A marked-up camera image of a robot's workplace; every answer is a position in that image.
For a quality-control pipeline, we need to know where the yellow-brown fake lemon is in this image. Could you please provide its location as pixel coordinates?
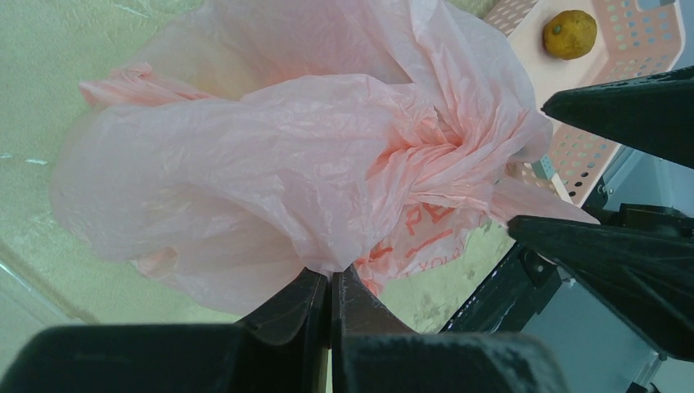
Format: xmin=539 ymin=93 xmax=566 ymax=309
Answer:
xmin=543 ymin=10 xmax=597 ymax=61

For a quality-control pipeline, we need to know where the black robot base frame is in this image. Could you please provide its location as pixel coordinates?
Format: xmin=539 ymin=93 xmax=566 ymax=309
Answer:
xmin=439 ymin=178 xmax=694 ymax=393

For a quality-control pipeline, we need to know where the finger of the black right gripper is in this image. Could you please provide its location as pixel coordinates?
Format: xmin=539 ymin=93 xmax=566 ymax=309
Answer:
xmin=507 ymin=215 xmax=693 ymax=362
xmin=541 ymin=66 xmax=693 ymax=169

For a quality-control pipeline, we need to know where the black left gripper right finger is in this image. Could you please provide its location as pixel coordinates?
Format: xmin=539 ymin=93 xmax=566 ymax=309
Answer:
xmin=331 ymin=267 xmax=569 ymax=392

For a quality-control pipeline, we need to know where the pink plastic bag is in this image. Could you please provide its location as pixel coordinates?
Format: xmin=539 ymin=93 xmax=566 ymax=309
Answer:
xmin=50 ymin=1 xmax=591 ymax=314

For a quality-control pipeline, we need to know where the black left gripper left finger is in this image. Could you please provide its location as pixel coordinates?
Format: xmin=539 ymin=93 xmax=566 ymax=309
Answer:
xmin=1 ymin=270 xmax=329 ymax=392

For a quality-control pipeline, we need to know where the clear plastic screw organizer box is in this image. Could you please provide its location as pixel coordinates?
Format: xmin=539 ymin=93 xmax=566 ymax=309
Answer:
xmin=1 ymin=245 xmax=83 ymax=367

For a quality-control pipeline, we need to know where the pink perforated plastic basket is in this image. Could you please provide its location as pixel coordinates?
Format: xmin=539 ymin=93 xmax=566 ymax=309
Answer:
xmin=484 ymin=0 xmax=686 ymax=206

